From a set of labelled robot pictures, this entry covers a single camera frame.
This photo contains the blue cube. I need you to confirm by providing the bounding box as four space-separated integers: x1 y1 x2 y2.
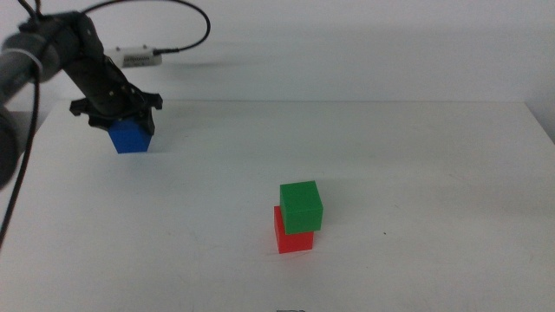
108 118 153 154

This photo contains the green cube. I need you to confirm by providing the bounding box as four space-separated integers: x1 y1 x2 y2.
279 180 324 236

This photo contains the red cube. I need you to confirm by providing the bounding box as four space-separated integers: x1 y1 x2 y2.
273 205 315 255

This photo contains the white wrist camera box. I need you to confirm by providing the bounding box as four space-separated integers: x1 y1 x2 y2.
103 45 164 69

